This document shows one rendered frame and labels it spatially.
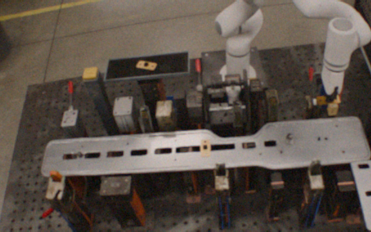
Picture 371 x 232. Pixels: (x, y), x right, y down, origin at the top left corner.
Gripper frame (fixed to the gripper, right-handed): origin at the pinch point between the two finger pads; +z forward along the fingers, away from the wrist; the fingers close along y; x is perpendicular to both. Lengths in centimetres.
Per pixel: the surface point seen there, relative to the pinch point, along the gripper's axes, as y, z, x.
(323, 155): 7.5, 27.4, 0.1
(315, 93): -15.1, 15.6, -0.1
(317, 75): -16.4, 6.5, -0.1
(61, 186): 18, 21, -103
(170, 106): -17, 19, -60
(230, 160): 6.4, 27.3, -37.2
